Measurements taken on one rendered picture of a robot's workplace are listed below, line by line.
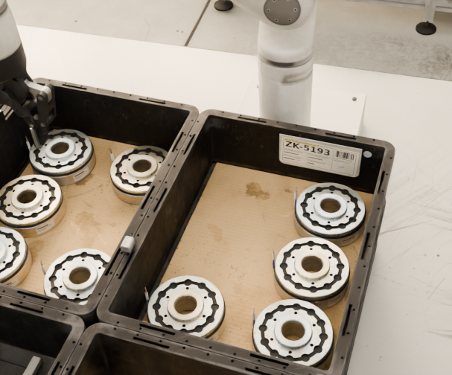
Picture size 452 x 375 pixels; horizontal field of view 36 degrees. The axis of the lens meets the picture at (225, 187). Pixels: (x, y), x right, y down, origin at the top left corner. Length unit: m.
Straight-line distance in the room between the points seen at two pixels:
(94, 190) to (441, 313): 0.58
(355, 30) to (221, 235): 1.95
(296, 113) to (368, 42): 1.66
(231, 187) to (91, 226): 0.23
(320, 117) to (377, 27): 1.64
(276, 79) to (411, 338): 0.46
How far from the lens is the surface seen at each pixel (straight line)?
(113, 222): 1.09
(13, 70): 0.90
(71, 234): 1.09
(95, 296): 0.88
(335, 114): 1.33
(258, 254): 1.02
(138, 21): 3.00
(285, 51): 1.14
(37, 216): 1.09
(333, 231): 1.01
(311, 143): 1.06
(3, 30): 0.87
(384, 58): 2.77
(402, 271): 1.19
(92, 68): 1.60
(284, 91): 1.18
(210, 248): 1.03
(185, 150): 1.03
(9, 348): 1.00
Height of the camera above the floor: 1.64
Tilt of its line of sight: 47 degrees down
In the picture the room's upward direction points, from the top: 4 degrees counter-clockwise
